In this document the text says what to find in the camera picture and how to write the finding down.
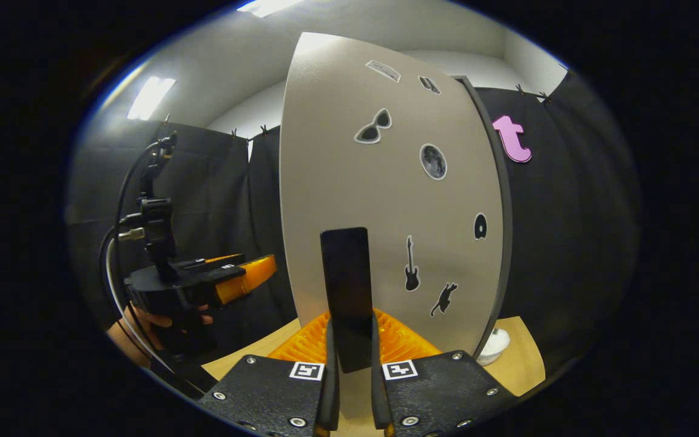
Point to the dark grey cabinet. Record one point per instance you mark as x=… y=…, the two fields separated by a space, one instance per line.
x=507 y=212

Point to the black backdrop cloth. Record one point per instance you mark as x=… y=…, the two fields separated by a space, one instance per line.
x=568 y=243

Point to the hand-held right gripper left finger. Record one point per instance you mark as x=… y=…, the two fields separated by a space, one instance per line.
x=330 y=394

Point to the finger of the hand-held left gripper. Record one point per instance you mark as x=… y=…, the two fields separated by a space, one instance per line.
x=249 y=276
x=204 y=263

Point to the beige cabinet door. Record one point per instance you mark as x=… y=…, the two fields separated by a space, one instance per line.
x=337 y=170

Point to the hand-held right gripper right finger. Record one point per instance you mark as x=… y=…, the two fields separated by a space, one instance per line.
x=378 y=394

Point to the white round object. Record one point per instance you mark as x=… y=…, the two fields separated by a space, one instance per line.
x=495 y=346

